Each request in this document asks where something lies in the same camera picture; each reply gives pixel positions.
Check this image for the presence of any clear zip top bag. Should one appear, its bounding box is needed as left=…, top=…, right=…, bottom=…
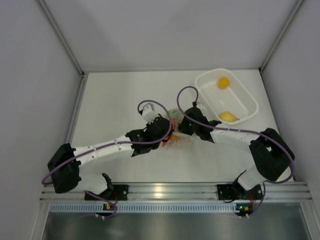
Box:
left=163, top=119, right=195, bottom=149

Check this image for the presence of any yellow fake pear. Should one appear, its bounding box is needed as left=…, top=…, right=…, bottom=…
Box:
left=219, top=111, right=239, bottom=123

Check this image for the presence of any yellow fake lemon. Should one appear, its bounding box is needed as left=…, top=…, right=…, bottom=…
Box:
left=217, top=76, right=230, bottom=89

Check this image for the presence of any orange fake fruit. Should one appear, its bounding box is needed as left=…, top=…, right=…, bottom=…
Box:
left=170, top=134, right=181, bottom=143

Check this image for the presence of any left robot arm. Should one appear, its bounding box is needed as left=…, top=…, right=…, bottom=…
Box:
left=47, top=116, right=173, bottom=200

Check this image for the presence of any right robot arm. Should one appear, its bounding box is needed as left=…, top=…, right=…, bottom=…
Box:
left=178, top=106, right=295, bottom=200

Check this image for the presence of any fake carrot with green leaves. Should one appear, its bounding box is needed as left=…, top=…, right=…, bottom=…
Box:
left=162, top=119, right=175, bottom=147

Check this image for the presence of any green fake cabbage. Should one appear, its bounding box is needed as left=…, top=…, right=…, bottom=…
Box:
left=168, top=108, right=184, bottom=122

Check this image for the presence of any white perforated plastic basket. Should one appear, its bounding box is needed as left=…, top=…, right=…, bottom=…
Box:
left=194, top=68, right=259, bottom=125

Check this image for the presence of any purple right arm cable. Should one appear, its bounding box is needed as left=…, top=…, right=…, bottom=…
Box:
left=176, top=86, right=296, bottom=185

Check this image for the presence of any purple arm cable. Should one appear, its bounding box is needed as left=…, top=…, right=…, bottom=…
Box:
left=176, top=86, right=296, bottom=185
left=41, top=100, right=173, bottom=186

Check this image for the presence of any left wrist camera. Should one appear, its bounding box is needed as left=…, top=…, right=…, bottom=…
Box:
left=141, top=102, right=159, bottom=123

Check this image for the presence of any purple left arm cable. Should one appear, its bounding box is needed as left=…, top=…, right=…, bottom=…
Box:
left=41, top=100, right=173, bottom=186

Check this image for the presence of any aluminium mounting rail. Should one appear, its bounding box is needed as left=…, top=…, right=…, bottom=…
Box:
left=40, top=182, right=312, bottom=203

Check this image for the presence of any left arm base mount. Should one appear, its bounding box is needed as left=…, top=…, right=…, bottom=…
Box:
left=84, top=183, right=129, bottom=201

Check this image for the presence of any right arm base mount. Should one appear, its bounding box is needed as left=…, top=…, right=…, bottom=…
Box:
left=216, top=181, right=264, bottom=201

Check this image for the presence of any white slotted cable duct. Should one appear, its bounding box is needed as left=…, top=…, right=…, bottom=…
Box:
left=50, top=202, right=243, bottom=213

